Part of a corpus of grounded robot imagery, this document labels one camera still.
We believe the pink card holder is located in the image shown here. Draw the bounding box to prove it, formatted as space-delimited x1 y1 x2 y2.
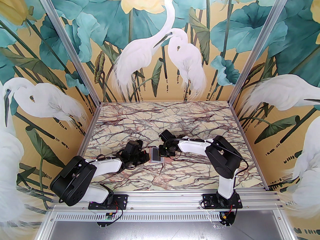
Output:
149 147 173 163

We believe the perforated metal strip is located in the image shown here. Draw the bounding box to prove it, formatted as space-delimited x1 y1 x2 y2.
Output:
50 211 285 221

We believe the grey metal sheet panel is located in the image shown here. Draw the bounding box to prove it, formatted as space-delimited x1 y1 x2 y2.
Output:
37 220 297 240

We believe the black left arm cable bundle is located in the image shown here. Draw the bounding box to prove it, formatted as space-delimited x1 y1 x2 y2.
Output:
96 148 140 171

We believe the aluminium frame rail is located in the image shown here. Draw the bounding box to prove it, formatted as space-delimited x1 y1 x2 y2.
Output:
47 187 285 211

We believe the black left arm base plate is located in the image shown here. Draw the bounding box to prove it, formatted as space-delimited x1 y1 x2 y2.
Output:
89 194 128 209

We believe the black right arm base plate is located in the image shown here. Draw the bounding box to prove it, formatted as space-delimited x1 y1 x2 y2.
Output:
202 193 243 209

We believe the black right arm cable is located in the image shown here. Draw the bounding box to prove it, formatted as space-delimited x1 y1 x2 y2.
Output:
172 136 248 182

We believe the black bracket with yellow connector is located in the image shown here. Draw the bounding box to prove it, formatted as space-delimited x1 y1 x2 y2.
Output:
219 208 237 226

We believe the aluminium frame post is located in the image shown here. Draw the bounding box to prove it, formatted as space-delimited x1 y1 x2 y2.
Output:
32 0 101 106
229 0 293 106

